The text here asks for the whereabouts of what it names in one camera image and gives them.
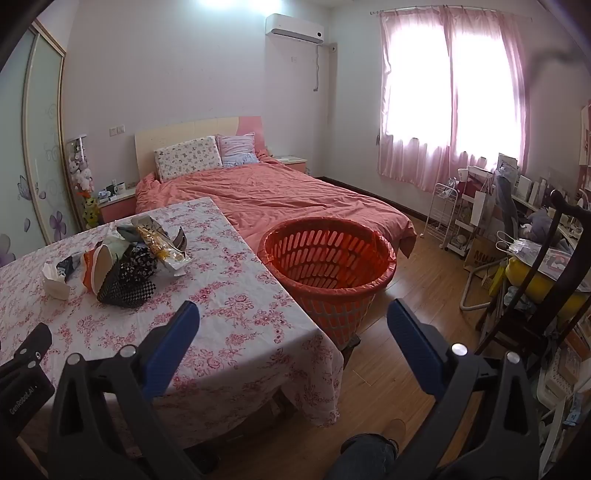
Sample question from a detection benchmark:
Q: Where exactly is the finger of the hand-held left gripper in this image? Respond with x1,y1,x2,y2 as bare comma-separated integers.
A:
0,322,54,373

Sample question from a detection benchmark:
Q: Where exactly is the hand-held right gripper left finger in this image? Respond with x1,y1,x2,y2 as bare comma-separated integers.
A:
46,300,218,480

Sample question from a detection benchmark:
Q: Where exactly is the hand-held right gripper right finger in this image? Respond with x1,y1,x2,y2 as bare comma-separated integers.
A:
387,299,543,480

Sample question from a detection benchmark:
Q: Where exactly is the black foam net sleeve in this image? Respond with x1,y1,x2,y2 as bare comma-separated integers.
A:
96,263,157,309

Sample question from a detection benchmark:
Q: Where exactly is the dark blue wrapper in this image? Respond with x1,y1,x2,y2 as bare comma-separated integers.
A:
56,255,86,283

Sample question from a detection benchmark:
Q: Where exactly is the black polka dot bag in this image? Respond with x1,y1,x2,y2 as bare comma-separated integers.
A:
117,244,160,282

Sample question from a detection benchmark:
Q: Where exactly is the orange plastic laundry basket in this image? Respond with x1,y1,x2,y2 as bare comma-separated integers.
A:
257,217,398,352

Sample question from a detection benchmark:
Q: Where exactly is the pale green bag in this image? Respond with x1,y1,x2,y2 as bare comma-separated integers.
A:
98,234,125,257

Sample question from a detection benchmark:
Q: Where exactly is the floral pink white tablecloth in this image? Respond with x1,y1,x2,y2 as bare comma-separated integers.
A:
0,197,345,462

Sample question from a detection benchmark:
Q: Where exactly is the person's brown shoe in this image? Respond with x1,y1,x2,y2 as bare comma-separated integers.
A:
383,418,407,452

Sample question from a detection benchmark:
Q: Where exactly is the brown cardboard bag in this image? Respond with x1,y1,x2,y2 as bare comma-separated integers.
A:
464,231,505,278

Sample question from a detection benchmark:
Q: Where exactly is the person's jeans leg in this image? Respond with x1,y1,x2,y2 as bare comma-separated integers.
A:
323,433,399,480

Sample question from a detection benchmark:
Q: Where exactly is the white storage shelf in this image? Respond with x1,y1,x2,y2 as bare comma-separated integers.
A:
455,166,496,256

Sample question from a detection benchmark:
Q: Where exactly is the white plastic crate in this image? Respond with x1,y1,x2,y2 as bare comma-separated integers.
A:
536,364,579,412

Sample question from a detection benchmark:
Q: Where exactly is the pink white nightstand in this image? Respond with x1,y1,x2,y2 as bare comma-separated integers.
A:
95,187,137,224
272,155,308,177

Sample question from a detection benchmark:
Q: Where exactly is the yellow bag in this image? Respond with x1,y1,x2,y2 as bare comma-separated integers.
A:
505,256,591,315

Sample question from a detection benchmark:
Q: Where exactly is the white paper bag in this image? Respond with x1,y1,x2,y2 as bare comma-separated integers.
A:
471,190,493,223

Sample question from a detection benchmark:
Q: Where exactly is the grey office chair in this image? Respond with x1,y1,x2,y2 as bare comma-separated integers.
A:
495,175,519,241

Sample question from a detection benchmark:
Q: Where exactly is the clear tube of plush toys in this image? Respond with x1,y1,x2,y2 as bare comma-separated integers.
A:
65,134,102,227

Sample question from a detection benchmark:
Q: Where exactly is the salmon pink bed duvet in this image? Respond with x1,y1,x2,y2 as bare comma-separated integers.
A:
134,159,417,259

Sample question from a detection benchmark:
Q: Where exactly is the white floral pillow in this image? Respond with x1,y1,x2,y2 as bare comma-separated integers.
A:
154,136,223,182

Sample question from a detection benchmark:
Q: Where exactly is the pink sheer curtain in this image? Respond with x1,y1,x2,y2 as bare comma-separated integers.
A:
376,6,532,192

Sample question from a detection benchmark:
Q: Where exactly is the dark wooden chair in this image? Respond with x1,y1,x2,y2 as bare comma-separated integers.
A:
475,189,591,370

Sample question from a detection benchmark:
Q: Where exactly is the flower print sliding wardrobe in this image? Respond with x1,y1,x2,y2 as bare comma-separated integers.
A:
0,18,88,268

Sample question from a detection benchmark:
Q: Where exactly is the pink striped pillow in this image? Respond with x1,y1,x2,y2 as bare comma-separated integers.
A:
216,133,259,168

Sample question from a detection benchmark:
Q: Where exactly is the beige and pink headboard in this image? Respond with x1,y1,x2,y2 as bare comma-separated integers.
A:
135,115,269,183

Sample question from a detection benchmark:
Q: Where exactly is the air conditioner pipe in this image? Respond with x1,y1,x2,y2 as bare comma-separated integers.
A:
313,43,338,92

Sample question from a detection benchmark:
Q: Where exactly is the curtain rod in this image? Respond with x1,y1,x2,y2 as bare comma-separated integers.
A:
372,4,533,21

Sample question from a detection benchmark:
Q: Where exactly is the white metal tube frame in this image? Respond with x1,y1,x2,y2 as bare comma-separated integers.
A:
461,258,505,312

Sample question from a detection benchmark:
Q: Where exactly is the white wire rolling rack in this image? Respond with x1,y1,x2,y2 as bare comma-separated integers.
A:
424,182,459,252

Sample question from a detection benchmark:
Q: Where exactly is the white wall air conditioner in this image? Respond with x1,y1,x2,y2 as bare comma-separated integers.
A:
265,13,325,45

